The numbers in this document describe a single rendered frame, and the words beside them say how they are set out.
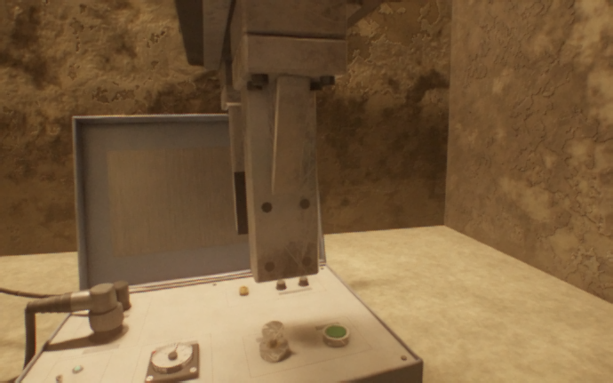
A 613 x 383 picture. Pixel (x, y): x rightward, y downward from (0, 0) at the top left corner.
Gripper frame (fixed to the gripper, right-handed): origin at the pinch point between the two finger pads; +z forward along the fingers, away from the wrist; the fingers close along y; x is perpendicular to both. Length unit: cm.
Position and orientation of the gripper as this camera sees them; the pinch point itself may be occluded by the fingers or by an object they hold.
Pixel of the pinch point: (266, 211)
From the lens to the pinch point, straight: 31.2
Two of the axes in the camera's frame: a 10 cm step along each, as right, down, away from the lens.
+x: 9.5, -0.7, 2.9
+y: 3.0, 1.5, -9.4
